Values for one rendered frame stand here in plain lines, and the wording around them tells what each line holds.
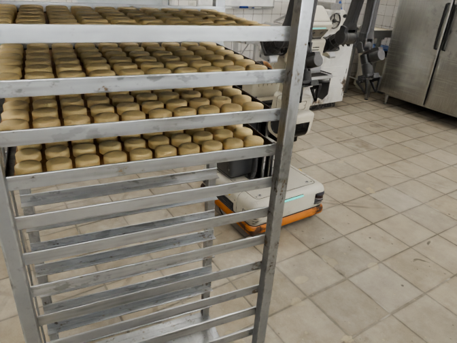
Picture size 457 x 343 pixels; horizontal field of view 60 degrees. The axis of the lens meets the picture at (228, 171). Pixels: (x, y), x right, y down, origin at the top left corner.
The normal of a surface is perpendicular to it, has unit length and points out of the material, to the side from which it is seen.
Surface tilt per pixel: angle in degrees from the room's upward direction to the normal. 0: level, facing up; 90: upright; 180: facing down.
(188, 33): 90
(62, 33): 90
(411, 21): 90
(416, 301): 0
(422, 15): 90
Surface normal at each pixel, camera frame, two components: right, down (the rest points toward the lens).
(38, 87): 0.40, 0.44
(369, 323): 0.06, -0.89
